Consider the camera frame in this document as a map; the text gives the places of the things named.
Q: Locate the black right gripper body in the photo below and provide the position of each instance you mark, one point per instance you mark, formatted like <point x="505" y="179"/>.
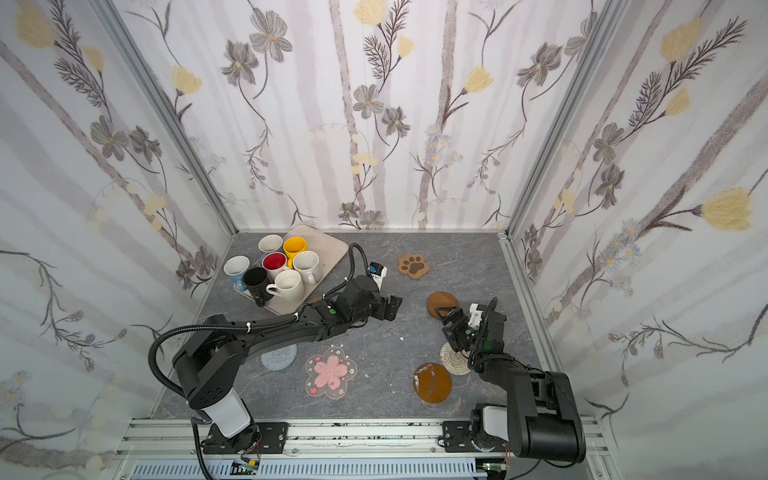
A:
<point x="459" y="327"/>

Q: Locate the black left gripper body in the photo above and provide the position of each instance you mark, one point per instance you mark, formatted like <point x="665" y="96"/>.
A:
<point x="380" y="303"/>

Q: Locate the brown round wooden coaster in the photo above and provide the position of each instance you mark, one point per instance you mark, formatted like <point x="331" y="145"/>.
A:
<point x="441" y="304"/>

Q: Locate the white woven rope coaster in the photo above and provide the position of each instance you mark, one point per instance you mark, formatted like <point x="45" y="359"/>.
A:
<point x="456" y="363"/>

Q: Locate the brown paw print coaster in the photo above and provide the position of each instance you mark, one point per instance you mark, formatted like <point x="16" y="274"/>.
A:
<point x="413" y="266"/>

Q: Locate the glossy amber round coaster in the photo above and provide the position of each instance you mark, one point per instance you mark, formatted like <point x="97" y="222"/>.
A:
<point x="432" y="383"/>

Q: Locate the pink cherry blossom coaster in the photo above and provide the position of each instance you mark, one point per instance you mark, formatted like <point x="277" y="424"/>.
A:
<point x="329" y="374"/>

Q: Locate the grey blue round coaster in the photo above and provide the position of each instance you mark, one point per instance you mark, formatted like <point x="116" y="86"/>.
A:
<point x="279" y="359"/>

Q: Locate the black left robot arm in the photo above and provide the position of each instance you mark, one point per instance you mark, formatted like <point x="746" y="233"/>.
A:
<point x="208" y="362"/>

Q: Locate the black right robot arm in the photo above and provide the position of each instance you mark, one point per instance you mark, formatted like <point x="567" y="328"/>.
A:
<point x="539" y="419"/>

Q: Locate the beige rectangular tray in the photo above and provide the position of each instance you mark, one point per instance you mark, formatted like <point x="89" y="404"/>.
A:
<point x="331" y="251"/>

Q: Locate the white mug right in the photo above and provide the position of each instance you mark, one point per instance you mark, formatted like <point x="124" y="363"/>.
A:
<point x="308" y="265"/>

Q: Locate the cream mug front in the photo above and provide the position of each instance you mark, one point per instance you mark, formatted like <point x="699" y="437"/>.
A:
<point x="287" y="285"/>

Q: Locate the yellow mug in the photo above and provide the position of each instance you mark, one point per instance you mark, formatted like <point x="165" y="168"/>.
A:
<point x="292" y="247"/>

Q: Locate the red interior white mug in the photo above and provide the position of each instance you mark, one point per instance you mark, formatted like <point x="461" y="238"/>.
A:
<point x="275" y="263"/>

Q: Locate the white mug back left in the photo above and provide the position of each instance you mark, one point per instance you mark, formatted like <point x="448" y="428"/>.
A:
<point x="270" y="243"/>

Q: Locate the black mug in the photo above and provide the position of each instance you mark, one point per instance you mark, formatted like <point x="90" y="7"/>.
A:
<point x="256" y="281"/>

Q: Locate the light blue mug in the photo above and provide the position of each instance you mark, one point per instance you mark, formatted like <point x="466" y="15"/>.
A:
<point x="235" y="269"/>

